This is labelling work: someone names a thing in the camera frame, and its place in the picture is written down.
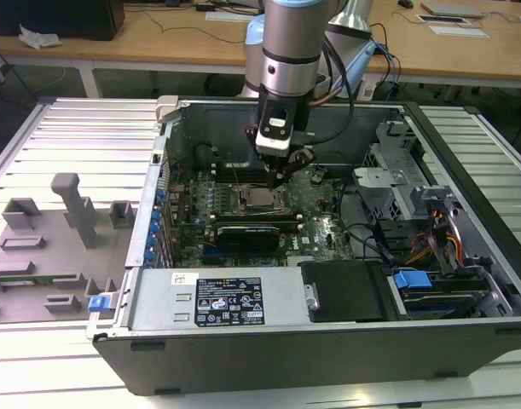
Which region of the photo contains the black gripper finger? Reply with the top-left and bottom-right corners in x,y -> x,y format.
275,147 -> 316,188
262,152 -> 283,185

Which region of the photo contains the silver green CPU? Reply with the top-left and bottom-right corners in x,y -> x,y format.
246,187 -> 281,210

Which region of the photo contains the metal socket cover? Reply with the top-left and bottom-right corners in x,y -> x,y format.
239,183 -> 287,214

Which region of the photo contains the metal wire locking lever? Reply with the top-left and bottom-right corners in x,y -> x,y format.
230,161 -> 247,193

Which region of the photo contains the CPU socket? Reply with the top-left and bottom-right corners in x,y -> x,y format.
236,181 -> 289,216

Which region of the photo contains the black drive bay cover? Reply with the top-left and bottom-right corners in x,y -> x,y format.
298,260 -> 397,323

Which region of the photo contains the green motherboard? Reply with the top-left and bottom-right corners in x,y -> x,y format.
168,164 -> 355,268

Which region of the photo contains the silver disk cage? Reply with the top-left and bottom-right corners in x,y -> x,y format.
352,120 -> 464,222

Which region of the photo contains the white paper sheet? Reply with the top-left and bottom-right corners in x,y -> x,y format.
205,10 -> 252,22
428,24 -> 491,40

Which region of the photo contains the wooden desk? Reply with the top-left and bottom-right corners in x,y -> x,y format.
0,0 -> 521,101

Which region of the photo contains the hard disk in blue carrier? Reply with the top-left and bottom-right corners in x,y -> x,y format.
387,268 -> 491,319

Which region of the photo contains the silver power supply unit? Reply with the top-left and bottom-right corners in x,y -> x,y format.
125,267 -> 315,340

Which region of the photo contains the silver laptop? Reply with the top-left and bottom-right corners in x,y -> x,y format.
420,2 -> 486,19

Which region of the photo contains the black silver PC case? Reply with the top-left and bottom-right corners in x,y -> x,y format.
85,94 -> 521,395

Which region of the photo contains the grey parts rack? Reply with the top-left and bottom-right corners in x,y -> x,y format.
0,172 -> 136,319

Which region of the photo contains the white crumpled paper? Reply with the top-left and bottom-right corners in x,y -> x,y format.
19,23 -> 63,50

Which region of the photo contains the black computer tower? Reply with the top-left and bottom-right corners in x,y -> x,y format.
0,0 -> 127,42

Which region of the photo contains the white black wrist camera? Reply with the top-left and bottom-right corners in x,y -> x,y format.
254,106 -> 296,155

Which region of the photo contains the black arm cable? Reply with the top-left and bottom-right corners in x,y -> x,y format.
309,36 -> 359,144

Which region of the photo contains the blue cable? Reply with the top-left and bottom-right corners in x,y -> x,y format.
383,42 -> 402,101

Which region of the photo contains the orange yellow wire bundle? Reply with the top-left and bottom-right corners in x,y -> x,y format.
407,208 -> 464,265

